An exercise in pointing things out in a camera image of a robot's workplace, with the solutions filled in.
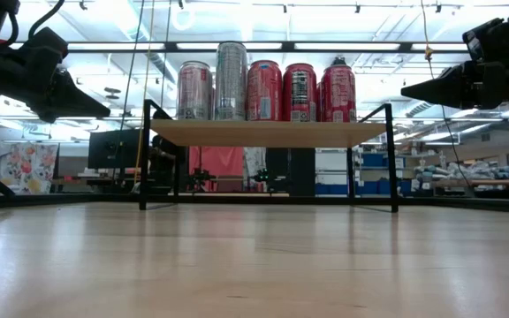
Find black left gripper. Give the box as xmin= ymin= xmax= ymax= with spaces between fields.
xmin=0 ymin=43 xmax=111 ymax=125

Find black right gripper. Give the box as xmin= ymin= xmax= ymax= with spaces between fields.
xmin=400 ymin=57 xmax=509 ymax=110

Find silver Diet Coke can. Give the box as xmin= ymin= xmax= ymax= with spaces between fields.
xmin=177 ymin=60 xmax=215 ymax=121

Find red Coke Zero can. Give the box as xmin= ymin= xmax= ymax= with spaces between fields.
xmin=282 ymin=63 xmax=318 ymax=123

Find tall silver can black lid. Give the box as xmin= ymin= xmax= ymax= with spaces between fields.
xmin=215 ymin=41 xmax=249 ymax=122

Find wooden shelf black metal legs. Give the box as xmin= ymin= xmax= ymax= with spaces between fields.
xmin=138 ymin=99 xmax=400 ymax=214

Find black monitor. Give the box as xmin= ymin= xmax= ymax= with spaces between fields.
xmin=87 ymin=129 xmax=143 ymax=170

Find floral cloth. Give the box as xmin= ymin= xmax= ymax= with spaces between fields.
xmin=0 ymin=140 xmax=60 ymax=195

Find white blue clutter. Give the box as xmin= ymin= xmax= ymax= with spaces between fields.
xmin=413 ymin=161 xmax=509 ymax=181

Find wooden workbench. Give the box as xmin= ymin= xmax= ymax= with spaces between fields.
xmin=430 ymin=178 xmax=509 ymax=200

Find red panel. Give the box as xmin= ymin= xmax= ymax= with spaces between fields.
xmin=187 ymin=146 xmax=245 ymax=192

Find black cabinet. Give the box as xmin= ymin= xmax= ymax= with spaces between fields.
xmin=265 ymin=148 xmax=316 ymax=198

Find white patterned cloth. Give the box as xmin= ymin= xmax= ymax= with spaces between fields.
xmin=241 ymin=147 xmax=268 ymax=178

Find yellow knotted rope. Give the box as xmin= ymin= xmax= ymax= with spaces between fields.
xmin=420 ymin=0 xmax=442 ymax=98

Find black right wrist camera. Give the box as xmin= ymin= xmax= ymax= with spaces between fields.
xmin=462 ymin=17 xmax=509 ymax=65

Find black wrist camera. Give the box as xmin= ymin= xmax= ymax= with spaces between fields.
xmin=462 ymin=17 xmax=509 ymax=65
xmin=27 ymin=26 xmax=70 ymax=68

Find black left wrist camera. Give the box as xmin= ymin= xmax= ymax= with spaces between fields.
xmin=27 ymin=26 xmax=70 ymax=68

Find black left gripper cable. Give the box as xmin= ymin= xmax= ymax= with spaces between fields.
xmin=27 ymin=0 xmax=66 ymax=41

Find black hanging cable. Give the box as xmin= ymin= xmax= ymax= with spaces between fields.
xmin=160 ymin=0 xmax=171 ymax=107
xmin=119 ymin=0 xmax=146 ymax=132

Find black extrusion table frame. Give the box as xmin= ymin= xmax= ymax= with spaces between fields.
xmin=0 ymin=192 xmax=509 ymax=216

